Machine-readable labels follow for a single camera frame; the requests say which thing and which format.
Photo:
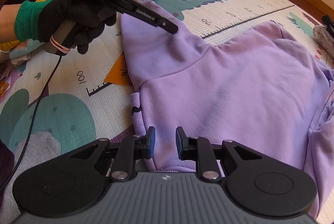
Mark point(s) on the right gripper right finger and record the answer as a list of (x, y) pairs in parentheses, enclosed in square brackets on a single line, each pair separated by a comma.
[(200, 151)]

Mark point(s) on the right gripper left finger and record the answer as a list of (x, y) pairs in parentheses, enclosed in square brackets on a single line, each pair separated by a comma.
[(128, 151)]

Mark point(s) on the purple sweatshirt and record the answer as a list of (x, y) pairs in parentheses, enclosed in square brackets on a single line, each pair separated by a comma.
[(261, 88)]

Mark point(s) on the black gloved left hand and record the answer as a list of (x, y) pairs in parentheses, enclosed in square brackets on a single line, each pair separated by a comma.
[(40, 20)]

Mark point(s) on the orange paper card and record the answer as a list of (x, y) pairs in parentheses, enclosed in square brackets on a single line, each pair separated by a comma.
[(118, 74)]

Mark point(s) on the cartoon foam play mat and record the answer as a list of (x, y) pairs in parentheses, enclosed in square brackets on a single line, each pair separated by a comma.
[(58, 105)]

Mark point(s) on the yellow folded garment pile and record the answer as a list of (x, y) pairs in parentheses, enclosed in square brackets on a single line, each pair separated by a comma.
[(23, 49)]

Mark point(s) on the white floral folded garment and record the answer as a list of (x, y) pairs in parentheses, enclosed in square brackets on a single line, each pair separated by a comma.
[(324, 36)]

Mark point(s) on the black folded garment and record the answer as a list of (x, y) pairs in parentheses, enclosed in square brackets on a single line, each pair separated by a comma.
[(328, 24)]

